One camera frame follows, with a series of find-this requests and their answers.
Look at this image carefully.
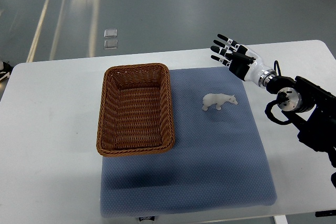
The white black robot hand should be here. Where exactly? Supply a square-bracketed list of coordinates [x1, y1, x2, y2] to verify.
[211, 34, 276, 88]

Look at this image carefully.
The white toy bear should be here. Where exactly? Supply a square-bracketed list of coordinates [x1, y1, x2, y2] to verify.
[202, 93, 238, 111]

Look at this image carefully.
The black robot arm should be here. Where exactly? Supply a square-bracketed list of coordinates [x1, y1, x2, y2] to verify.
[265, 76, 335, 167]

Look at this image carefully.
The brown wicker basket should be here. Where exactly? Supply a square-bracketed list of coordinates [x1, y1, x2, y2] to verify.
[96, 63, 175, 157]

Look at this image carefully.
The blue grey cushion mat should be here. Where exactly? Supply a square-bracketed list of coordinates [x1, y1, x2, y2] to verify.
[100, 67, 277, 218]

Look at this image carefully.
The lower clear floor plate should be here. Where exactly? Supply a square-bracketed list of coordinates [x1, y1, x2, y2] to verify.
[104, 39, 118, 50]

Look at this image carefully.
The clear floor plate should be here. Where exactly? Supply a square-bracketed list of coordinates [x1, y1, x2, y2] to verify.
[104, 28, 118, 38]
[104, 39, 118, 50]

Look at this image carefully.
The upper clear floor plate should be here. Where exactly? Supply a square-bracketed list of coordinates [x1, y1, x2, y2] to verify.
[104, 28, 118, 38]

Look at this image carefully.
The white table leg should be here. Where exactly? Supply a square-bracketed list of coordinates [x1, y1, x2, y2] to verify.
[273, 215, 288, 224]

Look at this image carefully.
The black table control panel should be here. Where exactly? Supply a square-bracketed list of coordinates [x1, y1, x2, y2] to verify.
[315, 210, 336, 218]

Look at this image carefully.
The black white sneaker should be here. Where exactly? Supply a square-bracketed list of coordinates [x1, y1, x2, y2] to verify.
[0, 61, 13, 82]

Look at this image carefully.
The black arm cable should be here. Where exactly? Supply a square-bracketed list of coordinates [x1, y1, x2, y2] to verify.
[264, 60, 292, 125]

